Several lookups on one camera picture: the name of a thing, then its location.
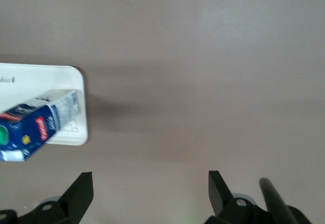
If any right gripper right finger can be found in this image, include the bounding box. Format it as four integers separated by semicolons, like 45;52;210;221
205;170;270;224

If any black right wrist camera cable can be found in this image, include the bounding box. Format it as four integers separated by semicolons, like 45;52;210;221
258;177;300;224

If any cream rabbit print tray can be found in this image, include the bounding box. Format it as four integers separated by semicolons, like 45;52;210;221
0;62;89;146

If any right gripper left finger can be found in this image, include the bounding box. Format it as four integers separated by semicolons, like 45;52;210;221
15;172;94;224

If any blue milk carton green cap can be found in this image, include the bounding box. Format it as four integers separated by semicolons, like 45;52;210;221
0;89;82;163

